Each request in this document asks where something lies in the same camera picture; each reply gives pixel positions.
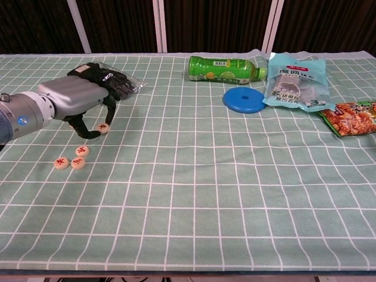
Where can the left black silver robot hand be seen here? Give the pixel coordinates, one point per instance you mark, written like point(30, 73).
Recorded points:
point(73, 94)

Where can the wooden chess piece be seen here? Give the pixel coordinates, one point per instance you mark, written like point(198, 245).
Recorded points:
point(61, 163)
point(82, 151)
point(103, 127)
point(78, 163)

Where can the blue round plastic disc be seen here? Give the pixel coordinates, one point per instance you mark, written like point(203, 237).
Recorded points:
point(235, 102)

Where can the green checked tablecloth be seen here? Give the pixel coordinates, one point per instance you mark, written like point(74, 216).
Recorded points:
point(205, 191)

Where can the black items in clear bag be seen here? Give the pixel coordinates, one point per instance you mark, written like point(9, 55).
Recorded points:
point(117, 82)

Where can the green drink bottle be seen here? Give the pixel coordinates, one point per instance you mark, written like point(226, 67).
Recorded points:
point(217, 69)

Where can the light blue snack pouch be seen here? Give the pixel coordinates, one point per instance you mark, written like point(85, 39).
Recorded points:
point(293, 85)

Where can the orange green snack bag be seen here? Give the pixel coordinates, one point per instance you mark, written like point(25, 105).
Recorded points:
point(352, 120)

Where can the white partition frame post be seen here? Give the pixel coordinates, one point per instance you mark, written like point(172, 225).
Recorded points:
point(79, 26)
point(160, 26)
point(271, 26)

